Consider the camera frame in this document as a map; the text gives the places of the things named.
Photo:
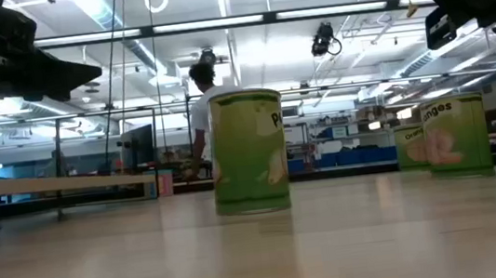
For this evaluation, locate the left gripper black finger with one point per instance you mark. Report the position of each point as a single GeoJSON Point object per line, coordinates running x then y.
{"type": "Point", "coordinates": [63, 78]}

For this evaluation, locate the green Oranges-lettered tin can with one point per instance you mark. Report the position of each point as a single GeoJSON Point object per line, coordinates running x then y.
{"type": "Point", "coordinates": [464, 142]}
{"type": "Point", "coordinates": [411, 158]}

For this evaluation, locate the green Pea-lettered tin can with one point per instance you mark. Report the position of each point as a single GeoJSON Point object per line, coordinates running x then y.
{"type": "Point", "coordinates": [245, 158]}

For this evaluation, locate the wooden shelf with black legs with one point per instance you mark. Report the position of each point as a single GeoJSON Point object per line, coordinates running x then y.
{"type": "Point", "coordinates": [47, 184]}

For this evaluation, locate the small black disc fixture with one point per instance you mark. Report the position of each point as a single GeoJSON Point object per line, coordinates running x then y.
{"type": "Point", "coordinates": [91, 87]}

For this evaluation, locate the dark monitor screen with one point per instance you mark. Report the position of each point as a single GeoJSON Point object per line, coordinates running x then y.
{"type": "Point", "coordinates": [139, 147]}

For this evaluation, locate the person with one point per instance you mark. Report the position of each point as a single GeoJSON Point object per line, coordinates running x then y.
{"type": "Point", "coordinates": [198, 116]}

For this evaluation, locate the round black hanging device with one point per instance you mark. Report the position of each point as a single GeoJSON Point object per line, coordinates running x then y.
{"type": "Point", "coordinates": [207, 55]}

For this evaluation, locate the metal storage rack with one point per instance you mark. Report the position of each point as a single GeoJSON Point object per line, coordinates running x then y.
{"type": "Point", "coordinates": [351, 137]}

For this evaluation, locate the blue box on rack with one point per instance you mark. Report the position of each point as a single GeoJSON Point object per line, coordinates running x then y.
{"type": "Point", "coordinates": [335, 133]}

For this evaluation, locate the black crossbar with light strips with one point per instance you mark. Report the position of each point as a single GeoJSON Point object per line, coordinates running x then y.
{"type": "Point", "coordinates": [269, 17]}

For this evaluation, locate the long blue storage crate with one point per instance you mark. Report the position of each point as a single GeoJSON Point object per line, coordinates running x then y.
{"type": "Point", "coordinates": [353, 157]}

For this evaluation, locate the small blue storage bin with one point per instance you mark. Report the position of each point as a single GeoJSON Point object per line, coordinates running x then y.
{"type": "Point", "coordinates": [296, 166]}

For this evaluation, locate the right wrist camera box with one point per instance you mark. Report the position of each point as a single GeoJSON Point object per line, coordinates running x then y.
{"type": "Point", "coordinates": [439, 30]}

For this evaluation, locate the black aluminium table frame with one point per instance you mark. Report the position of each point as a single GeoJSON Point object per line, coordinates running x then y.
{"type": "Point", "coordinates": [327, 173]}

